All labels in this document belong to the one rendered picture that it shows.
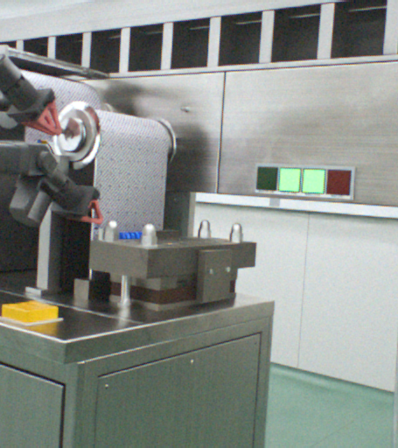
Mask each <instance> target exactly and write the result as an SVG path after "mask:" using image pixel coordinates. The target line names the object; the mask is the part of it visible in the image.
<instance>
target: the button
mask: <svg viewBox="0 0 398 448"><path fill-rule="evenodd" d="M58 309H59V308H58V307H56V306H53V305H49V304H42V303H38V302H34V301H31V302H23V303H16V304H4V305H3V310H2V317H4V318H7V319H14V320H16V321H20V322H24V323H31V322H37V321H43V320H49V319H57V318H58Z"/></svg>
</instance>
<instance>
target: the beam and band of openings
mask: <svg viewBox="0 0 398 448"><path fill-rule="evenodd" d="M385 7H386V8H385ZM377 8H378V9H377ZM318 14H319V15H318ZM310 16H311V17H310ZM259 21H260V22H259ZM251 22H252V23H251ZM82 40H83V41H82ZM0 45H8V46H9V48H11V49H14V48H16V49H14V50H19V51H22V52H26V53H33V54H37V55H40V56H44V57H48V58H52V59H55V60H58V61H63V62H66V63H70V64H74V65H78V66H82V67H88V68H93V69H96V70H100V71H103V72H108V74H109V75H110V76H109V79H120V78H136V77H151V76H167V75H183V74H214V73H230V71H246V70H262V69H277V68H293V67H324V66H340V65H355V64H371V63H387V62H396V61H398V0H122V1H116V2H111V3H99V4H92V5H87V6H81V7H74V8H68V9H63V10H51V11H44V12H39V13H33V14H26V15H21V17H9V18H3V19H0Z"/></svg>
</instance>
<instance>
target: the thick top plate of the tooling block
mask: <svg viewBox="0 0 398 448"><path fill-rule="evenodd" d="M228 240H229V239H223V238H215V237H212V238H198V237H197V236H193V237H179V238H176V239H157V247H144V246H139V244H140V242H141V239H120V242H108V241H100V240H94V241H91V243H90V259H89V269H90V270H99V271H104V272H108V273H114V274H118V275H125V276H129V277H139V278H144V279H150V278H159V277H174V276H182V275H191V274H198V260H199V251H203V250H216V249H230V250H232V260H231V270H238V269H246V268H254V267H255V258H256V245H257V242H252V241H243V242H235V241H228Z"/></svg>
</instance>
